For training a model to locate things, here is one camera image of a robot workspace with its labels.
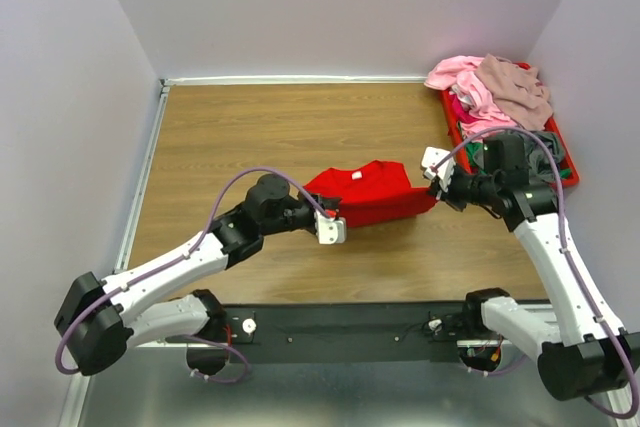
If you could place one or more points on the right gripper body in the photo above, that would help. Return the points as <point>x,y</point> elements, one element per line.
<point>463,188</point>

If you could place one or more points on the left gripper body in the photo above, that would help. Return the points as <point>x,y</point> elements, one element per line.
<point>299,214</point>

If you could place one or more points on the red t-shirt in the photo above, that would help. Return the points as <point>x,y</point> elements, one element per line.
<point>377,192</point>

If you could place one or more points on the red plastic bin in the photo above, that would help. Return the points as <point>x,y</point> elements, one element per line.
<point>550,136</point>

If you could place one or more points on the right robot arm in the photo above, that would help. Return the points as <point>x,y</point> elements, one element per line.
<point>586,350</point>

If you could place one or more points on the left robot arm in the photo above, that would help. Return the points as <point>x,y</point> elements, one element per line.
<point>101,318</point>

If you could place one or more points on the magenta shirt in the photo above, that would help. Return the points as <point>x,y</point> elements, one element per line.
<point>457,107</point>

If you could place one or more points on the grey shirt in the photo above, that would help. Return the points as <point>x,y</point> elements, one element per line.
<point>542,152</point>

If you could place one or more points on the dusty pink shirt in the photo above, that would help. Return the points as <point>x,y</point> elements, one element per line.
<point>516,91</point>

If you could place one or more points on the light pink shirt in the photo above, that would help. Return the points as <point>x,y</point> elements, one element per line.
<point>477,111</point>

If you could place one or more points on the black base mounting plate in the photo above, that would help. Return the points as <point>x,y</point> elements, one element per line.
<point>349,333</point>

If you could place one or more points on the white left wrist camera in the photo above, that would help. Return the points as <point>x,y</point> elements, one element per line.
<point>330,230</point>

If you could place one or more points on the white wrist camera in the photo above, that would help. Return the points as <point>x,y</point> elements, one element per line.
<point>330,230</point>
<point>438,164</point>

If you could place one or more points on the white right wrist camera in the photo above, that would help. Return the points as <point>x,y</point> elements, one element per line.
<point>438,164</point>

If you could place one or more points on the aluminium left rail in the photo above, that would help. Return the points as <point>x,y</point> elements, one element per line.
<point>132,220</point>

